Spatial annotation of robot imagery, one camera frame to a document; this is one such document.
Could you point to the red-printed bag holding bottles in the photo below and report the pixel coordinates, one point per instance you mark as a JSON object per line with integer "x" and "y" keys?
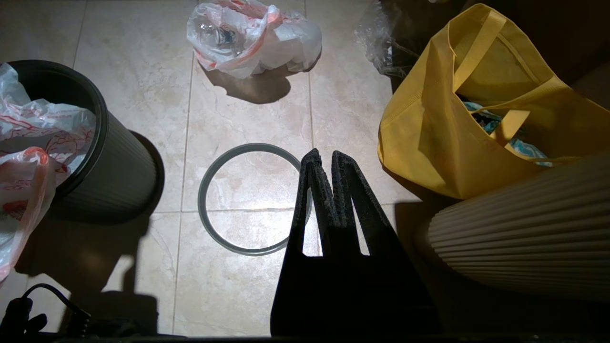
{"x": 286, "y": 43}

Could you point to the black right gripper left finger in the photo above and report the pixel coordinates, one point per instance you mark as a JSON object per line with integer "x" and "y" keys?
{"x": 305, "y": 295}

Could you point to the yellow fabric tote bag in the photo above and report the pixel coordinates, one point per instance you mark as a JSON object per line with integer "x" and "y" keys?
{"x": 438, "y": 133}

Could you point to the clear bottle with blue label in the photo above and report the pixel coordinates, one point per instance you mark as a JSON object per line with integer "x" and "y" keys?
{"x": 229, "y": 37}

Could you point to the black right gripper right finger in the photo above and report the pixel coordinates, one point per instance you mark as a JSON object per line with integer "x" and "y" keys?
{"x": 386, "y": 295}

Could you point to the clear crushed plastic bottle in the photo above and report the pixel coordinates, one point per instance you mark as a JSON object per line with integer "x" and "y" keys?
{"x": 207, "y": 29}

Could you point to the teal printed packet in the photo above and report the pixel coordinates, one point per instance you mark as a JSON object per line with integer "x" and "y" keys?
{"x": 526, "y": 147}

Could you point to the black trash bin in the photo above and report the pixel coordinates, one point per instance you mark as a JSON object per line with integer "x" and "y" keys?
{"x": 119, "y": 171}

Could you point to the red-printed plastic bag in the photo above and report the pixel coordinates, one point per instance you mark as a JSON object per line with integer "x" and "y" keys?
{"x": 28, "y": 128}

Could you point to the beige ribbed cylinder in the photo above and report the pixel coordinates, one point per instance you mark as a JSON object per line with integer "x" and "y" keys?
{"x": 524, "y": 238}

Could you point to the crumpled clear plastic wrap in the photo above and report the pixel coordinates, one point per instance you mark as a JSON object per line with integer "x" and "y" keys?
{"x": 379, "y": 33}

